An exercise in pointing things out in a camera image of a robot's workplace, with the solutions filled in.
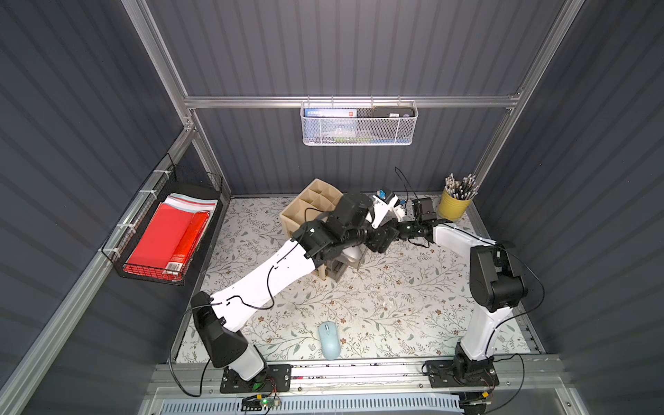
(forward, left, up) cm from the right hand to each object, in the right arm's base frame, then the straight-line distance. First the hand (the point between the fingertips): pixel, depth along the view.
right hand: (376, 233), depth 92 cm
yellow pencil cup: (+15, -33, -4) cm, 36 cm away
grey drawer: (-13, +12, +3) cm, 18 cm away
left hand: (-14, 0, +22) cm, 26 cm away
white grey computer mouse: (-11, +9, +3) cm, 14 cm away
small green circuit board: (-49, +35, -11) cm, 62 cm away
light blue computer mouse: (-34, +16, -10) cm, 39 cm away
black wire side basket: (+4, +66, +22) cm, 70 cm away
